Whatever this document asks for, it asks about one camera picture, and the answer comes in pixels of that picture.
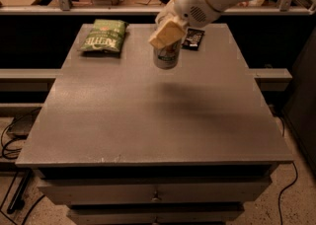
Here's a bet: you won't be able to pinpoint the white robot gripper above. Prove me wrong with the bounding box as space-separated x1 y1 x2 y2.
148 0 220 49

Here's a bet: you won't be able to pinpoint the green jalapeno chip bag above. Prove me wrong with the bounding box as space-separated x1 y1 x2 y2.
80 19 128 53

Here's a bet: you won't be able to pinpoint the small black snack packet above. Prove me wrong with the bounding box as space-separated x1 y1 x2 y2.
182 29 204 50

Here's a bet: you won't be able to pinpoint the grey drawer cabinet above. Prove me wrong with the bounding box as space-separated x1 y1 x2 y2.
17 24 292 211

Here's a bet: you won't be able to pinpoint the upper grey drawer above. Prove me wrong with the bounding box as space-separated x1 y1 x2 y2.
39 177 272 206

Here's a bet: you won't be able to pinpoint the grey drawer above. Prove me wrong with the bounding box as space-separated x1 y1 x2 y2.
67 207 242 225
39 177 272 206

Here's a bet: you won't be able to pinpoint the dark power adapter box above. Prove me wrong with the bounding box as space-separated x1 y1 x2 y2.
6 114 36 139

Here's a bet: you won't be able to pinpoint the lower grey drawer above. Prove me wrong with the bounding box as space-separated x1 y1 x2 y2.
67 207 242 225

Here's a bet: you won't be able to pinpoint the black cable on right floor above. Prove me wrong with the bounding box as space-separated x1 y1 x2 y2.
276 116 299 225

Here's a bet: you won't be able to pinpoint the black cables on left floor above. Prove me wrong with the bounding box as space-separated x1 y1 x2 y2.
0 109 45 225

